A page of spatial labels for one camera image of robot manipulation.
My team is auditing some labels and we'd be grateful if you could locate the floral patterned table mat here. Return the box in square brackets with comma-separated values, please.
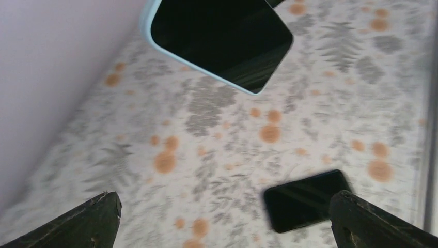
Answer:
[1, 1, 437, 247]

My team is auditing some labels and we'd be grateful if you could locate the black smartphone on table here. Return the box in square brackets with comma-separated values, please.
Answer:
[262, 169, 352, 234]

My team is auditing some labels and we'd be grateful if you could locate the phone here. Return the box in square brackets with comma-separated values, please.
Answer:
[139, 0, 294, 95]

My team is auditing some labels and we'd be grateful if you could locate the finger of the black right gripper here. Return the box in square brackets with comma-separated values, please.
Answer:
[267, 0, 284, 8]

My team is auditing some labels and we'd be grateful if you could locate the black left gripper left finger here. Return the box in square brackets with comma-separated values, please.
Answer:
[1, 192, 122, 248]

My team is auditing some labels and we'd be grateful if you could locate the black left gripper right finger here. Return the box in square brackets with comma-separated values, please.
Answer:
[329, 191, 437, 248]

